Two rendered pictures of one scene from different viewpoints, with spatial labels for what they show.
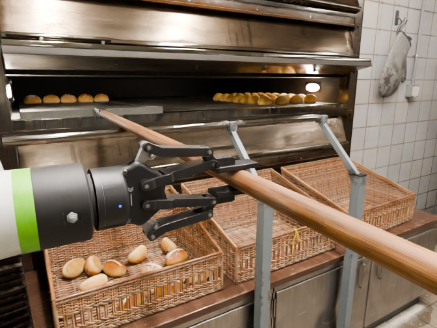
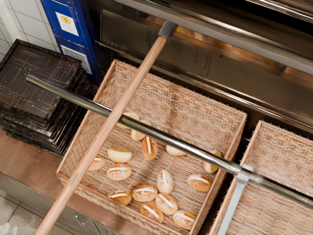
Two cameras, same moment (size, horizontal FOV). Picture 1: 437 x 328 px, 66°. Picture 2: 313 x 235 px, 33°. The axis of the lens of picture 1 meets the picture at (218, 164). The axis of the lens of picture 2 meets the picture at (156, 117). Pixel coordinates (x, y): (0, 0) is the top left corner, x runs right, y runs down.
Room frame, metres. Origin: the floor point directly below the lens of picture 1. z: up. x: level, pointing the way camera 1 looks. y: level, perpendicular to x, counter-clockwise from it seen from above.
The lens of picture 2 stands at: (0.84, -0.42, 2.52)
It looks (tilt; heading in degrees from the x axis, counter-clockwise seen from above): 62 degrees down; 66
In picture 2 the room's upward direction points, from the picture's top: 8 degrees counter-clockwise
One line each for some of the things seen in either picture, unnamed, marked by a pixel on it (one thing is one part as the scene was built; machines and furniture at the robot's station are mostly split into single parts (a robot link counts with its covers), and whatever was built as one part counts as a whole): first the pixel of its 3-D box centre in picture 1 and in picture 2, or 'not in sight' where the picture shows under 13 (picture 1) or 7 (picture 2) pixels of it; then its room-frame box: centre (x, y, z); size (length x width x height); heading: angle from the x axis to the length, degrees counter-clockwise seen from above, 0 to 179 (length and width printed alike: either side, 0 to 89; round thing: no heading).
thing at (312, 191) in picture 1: (345, 192); not in sight; (1.75, -0.70, 0.72); 0.56 x 0.49 x 0.28; 122
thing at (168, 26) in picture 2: (101, 112); (169, 28); (1.32, 0.46, 1.20); 0.09 x 0.04 x 0.03; 30
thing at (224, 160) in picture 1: (217, 155); not in sight; (0.47, 0.00, 1.21); 0.05 x 0.01 x 0.03; 120
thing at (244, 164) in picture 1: (233, 165); not in sight; (0.48, -0.02, 1.19); 0.07 x 0.03 x 0.01; 120
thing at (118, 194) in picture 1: (128, 194); not in sight; (0.40, 0.11, 1.18); 0.09 x 0.07 x 0.08; 120
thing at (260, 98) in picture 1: (262, 97); not in sight; (2.34, -0.30, 1.21); 0.61 x 0.48 x 0.06; 31
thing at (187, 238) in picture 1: (127, 246); (151, 152); (1.14, 0.34, 0.72); 0.56 x 0.49 x 0.28; 120
